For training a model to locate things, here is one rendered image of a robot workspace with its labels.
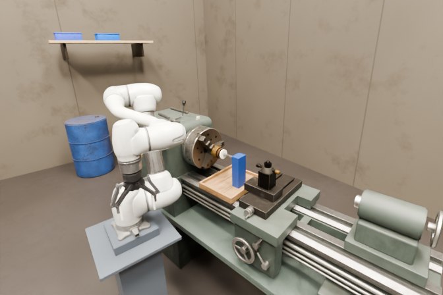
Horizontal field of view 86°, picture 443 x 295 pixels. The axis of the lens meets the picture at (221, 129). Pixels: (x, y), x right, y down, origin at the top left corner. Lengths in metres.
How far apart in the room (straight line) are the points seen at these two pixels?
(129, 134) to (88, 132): 2.96
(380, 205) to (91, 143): 3.56
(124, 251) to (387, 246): 1.28
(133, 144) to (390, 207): 1.08
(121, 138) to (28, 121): 3.81
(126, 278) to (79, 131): 2.63
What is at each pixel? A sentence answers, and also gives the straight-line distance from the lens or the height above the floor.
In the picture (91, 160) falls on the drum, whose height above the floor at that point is 0.29.
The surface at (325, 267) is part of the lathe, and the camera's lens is 1.45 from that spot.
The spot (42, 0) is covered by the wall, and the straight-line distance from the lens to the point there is 4.68.
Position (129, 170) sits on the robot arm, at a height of 1.34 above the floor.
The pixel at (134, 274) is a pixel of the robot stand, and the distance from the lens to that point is 1.67.
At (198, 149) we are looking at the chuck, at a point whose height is 1.11.
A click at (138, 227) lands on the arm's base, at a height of 0.83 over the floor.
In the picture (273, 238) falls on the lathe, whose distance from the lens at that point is 1.27.
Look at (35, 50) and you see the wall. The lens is 4.61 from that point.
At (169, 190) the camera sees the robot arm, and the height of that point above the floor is 1.00.
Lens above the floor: 1.77
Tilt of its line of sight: 18 degrees down
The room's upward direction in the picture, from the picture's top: 2 degrees counter-clockwise
